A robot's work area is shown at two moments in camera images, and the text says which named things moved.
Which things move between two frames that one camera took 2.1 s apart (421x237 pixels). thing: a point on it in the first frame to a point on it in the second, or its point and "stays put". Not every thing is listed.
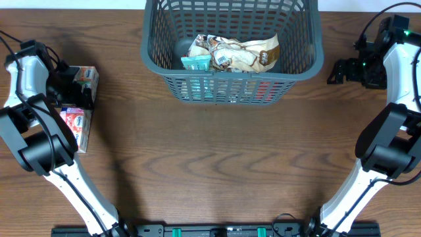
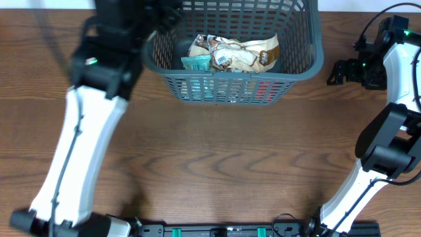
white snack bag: (250, 56) stays put
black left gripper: (74, 99) to (166, 22)
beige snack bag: (221, 53) stays put
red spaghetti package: (267, 90) stays put
